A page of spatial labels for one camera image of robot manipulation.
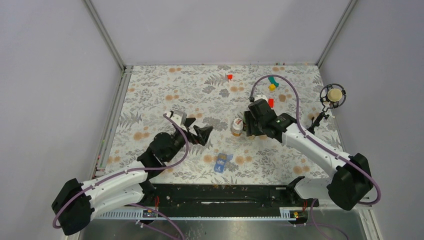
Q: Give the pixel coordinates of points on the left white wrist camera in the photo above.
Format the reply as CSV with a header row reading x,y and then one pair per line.
x,y
177,117

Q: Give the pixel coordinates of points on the teal curved block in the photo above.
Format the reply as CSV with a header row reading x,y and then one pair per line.
x,y
273,81

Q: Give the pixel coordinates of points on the white cap pill bottle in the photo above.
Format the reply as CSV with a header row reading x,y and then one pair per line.
x,y
237,127

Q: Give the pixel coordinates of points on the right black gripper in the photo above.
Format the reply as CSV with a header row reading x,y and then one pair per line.
x,y
250,128

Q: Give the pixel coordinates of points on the brown wooden block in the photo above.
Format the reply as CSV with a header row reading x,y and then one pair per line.
x,y
282,98

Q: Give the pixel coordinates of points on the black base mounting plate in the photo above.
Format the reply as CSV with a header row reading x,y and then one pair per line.
x,y
227,201

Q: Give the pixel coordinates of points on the floral patterned table mat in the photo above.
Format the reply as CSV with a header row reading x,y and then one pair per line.
x,y
204,92

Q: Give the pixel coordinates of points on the blue weekly pill organizer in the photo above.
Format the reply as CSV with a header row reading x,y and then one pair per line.
x,y
221,161

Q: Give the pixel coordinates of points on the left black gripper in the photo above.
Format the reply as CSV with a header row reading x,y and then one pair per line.
x,y
203,133

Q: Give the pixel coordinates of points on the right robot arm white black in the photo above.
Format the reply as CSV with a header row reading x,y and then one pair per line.
x,y
349,176

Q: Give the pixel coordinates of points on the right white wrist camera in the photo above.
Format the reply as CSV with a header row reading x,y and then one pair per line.
x,y
258,97

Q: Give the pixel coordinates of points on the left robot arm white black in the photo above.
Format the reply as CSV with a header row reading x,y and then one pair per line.
x,y
78,203

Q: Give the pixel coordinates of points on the yellow cube block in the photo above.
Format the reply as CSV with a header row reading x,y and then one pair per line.
x,y
272,87

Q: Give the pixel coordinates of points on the microphone on tripod stand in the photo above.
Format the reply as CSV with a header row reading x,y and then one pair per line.
x,y
332,96

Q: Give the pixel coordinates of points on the red rectangular block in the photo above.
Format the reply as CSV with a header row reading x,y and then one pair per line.
x,y
271,102

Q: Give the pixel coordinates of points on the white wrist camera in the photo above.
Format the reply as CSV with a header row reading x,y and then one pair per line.
x,y
177,117
258,97

